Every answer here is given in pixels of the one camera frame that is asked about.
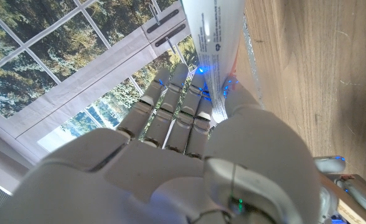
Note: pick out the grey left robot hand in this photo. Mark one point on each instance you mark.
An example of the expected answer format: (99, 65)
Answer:
(362, 189)

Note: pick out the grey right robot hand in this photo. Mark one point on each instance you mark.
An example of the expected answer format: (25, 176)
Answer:
(170, 174)

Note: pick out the white toothpaste tube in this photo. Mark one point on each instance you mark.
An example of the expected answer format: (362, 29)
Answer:
(215, 37)

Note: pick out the printed window backdrop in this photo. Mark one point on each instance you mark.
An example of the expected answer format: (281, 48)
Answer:
(61, 62)

